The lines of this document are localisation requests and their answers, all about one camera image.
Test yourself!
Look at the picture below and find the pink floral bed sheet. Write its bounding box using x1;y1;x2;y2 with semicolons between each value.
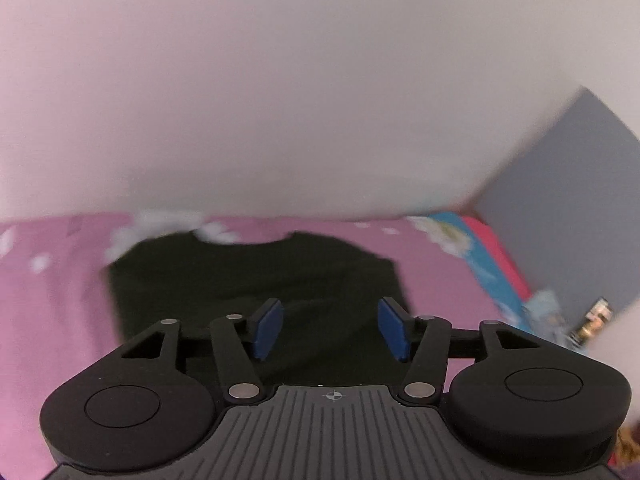
1;210;530;479

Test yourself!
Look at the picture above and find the black knit sweater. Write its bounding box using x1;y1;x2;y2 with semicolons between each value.
106;232;407;387

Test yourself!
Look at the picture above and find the grey headboard panel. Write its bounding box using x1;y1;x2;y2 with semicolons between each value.
474;90;639;323

